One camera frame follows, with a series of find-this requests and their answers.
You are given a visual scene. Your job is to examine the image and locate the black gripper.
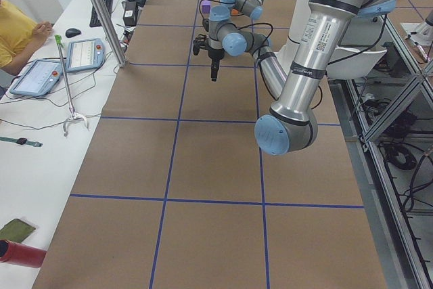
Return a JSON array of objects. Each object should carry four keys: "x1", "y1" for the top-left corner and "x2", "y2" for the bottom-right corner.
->
[{"x1": 207, "y1": 45, "x2": 224, "y2": 82}]

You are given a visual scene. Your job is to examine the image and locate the purple foam block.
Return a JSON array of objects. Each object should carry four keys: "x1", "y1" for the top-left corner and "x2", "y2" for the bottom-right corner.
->
[{"x1": 201, "y1": 0, "x2": 211, "y2": 14}]

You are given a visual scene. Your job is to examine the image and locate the person's hand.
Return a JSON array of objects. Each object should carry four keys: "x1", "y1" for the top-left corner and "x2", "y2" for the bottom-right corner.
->
[{"x1": 32, "y1": 21, "x2": 52, "y2": 38}]

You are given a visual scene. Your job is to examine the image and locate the black power adapter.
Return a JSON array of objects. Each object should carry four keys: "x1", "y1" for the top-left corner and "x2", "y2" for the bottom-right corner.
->
[{"x1": 122, "y1": 1, "x2": 138, "y2": 26}]

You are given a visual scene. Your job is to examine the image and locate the black keyboard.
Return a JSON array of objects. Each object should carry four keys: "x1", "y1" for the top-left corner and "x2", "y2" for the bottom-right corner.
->
[{"x1": 89, "y1": 0, "x2": 114, "y2": 28}]

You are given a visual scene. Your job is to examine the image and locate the far teach pendant tablet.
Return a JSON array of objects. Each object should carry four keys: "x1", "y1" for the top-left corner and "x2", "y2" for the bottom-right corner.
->
[{"x1": 66, "y1": 38, "x2": 105, "y2": 72}]

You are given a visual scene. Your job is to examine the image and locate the teach pendant tablet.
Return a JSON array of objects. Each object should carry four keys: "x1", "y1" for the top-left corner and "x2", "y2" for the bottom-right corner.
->
[
  {"x1": 9, "y1": 60, "x2": 62, "y2": 97},
  {"x1": 66, "y1": 38, "x2": 105, "y2": 72}
]

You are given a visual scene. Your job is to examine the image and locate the black computer mouse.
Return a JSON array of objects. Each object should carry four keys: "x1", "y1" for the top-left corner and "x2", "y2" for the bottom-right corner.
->
[{"x1": 65, "y1": 28, "x2": 82, "y2": 38}]

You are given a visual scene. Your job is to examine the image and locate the metal reacher grabber tool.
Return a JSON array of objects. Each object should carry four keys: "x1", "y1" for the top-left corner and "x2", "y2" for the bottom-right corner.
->
[{"x1": 54, "y1": 35, "x2": 89, "y2": 137}]

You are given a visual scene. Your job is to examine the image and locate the near teach pendant tablet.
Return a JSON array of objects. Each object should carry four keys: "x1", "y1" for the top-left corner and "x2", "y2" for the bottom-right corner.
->
[{"x1": 9, "y1": 60, "x2": 62, "y2": 97}]

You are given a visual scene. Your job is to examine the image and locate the person in yellow shirt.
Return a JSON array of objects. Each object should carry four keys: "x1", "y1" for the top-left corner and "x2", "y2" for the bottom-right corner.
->
[{"x1": 1, "y1": 0, "x2": 49, "y2": 76}]

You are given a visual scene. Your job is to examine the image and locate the green cloth pouch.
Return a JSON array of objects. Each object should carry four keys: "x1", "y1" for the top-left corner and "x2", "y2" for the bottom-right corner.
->
[{"x1": 0, "y1": 219, "x2": 36, "y2": 243}]

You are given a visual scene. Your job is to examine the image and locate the red water bottle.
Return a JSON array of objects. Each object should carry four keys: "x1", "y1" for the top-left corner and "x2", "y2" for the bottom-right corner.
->
[{"x1": 1, "y1": 240, "x2": 47, "y2": 268}]

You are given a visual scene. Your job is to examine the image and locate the aluminium frame post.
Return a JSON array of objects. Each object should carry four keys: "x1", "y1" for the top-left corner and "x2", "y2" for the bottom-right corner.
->
[{"x1": 91, "y1": 0, "x2": 127, "y2": 68}]

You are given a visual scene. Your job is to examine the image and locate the aluminium side frame rail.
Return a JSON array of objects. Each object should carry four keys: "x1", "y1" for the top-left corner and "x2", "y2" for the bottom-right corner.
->
[{"x1": 346, "y1": 8, "x2": 432, "y2": 288}]

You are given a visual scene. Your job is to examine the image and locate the black floor cables bundle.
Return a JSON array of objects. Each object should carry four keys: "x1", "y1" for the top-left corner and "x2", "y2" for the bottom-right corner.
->
[{"x1": 358, "y1": 95, "x2": 433, "y2": 215}]

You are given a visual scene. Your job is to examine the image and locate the green strap smartwatch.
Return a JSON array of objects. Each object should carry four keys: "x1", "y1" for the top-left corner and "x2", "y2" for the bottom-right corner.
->
[{"x1": 0, "y1": 136, "x2": 43, "y2": 148}]

